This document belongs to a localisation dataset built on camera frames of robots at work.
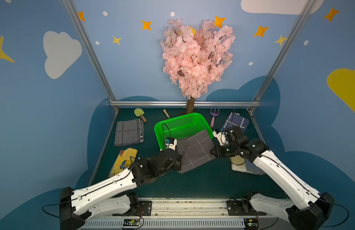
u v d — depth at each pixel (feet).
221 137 2.13
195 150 2.49
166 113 3.85
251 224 2.39
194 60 2.36
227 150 2.05
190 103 3.44
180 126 3.55
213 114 3.88
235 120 3.74
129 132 3.48
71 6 2.26
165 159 1.59
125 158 2.95
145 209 2.42
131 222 2.35
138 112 3.91
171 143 2.02
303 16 2.37
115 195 1.51
